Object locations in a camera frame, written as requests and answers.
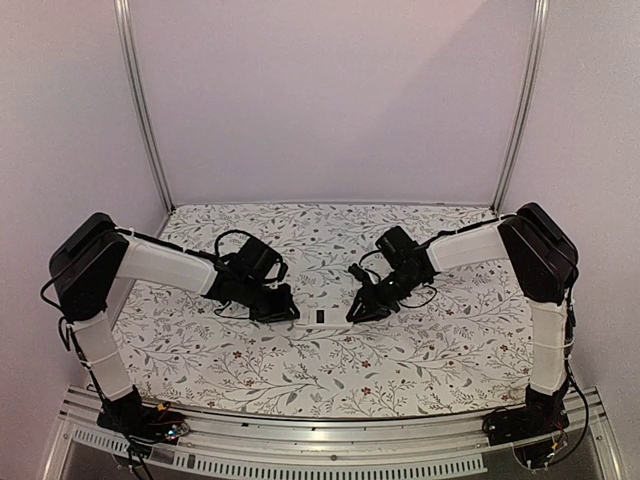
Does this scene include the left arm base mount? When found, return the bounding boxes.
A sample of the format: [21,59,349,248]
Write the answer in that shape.
[97,396,190,444]

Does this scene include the aluminium frame post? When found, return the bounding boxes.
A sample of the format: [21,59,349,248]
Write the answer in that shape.
[113,0,175,215]
[491,0,550,213]

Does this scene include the aluminium front rail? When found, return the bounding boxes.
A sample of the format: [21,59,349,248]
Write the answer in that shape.
[42,387,628,479]

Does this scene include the white remote control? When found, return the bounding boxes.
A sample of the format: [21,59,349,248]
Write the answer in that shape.
[293,308,352,330]

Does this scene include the right aluminium frame post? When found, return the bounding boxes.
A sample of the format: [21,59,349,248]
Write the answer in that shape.
[491,0,550,213]

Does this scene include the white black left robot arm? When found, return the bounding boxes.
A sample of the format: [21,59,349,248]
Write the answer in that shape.
[40,212,300,434]

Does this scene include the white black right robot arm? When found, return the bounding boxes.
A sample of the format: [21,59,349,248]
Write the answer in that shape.
[346,203,579,436]

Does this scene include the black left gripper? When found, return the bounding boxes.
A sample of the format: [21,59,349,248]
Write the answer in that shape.
[239,278,301,325]

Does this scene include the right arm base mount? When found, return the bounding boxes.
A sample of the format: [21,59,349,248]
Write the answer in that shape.
[482,403,569,446]

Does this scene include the floral patterned table mat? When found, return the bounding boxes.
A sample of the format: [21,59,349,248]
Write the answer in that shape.
[114,204,523,418]

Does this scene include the left aluminium frame post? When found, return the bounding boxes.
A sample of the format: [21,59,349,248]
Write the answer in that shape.
[113,0,175,215]

